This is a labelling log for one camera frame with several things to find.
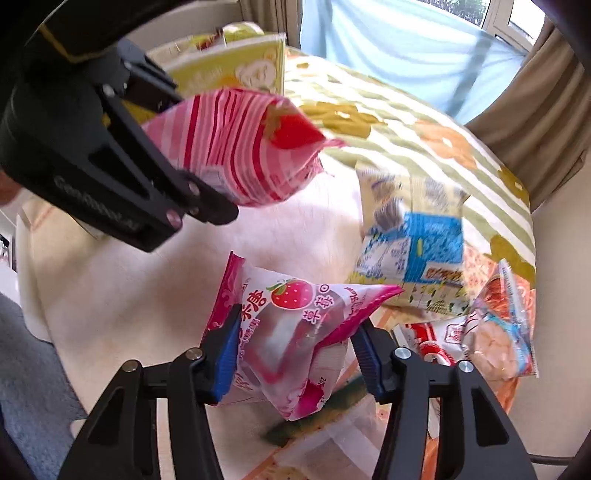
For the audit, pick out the clear cookie packet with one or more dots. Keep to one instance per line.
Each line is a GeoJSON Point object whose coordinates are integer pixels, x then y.
{"type": "Point", "coordinates": [503, 341]}

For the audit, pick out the green cardboard box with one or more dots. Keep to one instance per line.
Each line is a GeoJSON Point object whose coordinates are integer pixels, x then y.
{"type": "Point", "coordinates": [231, 69]}

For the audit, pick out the pink striped snack packet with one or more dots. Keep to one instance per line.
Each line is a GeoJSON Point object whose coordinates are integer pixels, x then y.
{"type": "Point", "coordinates": [221, 138]}

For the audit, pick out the window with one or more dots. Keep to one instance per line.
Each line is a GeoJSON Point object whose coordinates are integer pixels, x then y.
{"type": "Point", "coordinates": [489, 11]}

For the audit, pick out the pink strawberry snack packet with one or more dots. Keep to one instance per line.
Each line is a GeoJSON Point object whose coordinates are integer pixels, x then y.
{"type": "Point", "coordinates": [286, 323]}

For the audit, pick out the red and white snack packet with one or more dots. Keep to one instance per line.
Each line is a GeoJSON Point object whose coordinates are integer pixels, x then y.
{"type": "Point", "coordinates": [425, 341]}

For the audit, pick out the floral striped blanket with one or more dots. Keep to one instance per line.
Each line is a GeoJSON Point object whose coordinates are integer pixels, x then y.
{"type": "Point", "coordinates": [369, 106]}

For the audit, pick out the brown curtain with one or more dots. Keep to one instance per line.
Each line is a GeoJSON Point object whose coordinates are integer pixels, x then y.
{"type": "Point", "coordinates": [540, 115]}
{"type": "Point", "coordinates": [268, 16]}

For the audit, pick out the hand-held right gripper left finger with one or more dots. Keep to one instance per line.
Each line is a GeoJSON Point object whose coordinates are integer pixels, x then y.
{"type": "Point", "coordinates": [226, 362]}

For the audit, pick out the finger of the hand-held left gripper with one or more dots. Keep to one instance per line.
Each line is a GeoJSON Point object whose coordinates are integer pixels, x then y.
{"type": "Point", "coordinates": [147, 74]}
{"type": "Point", "coordinates": [138, 203]}

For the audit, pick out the blue and yellow snack packet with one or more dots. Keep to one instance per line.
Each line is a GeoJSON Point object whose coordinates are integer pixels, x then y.
{"type": "Point", "coordinates": [411, 240]}

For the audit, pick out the light blue cloth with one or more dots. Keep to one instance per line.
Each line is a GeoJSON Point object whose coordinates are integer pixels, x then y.
{"type": "Point", "coordinates": [392, 46]}

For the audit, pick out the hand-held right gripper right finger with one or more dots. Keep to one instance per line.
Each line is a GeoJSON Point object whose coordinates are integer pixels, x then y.
{"type": "Point", "coordinates": [369, 364]}

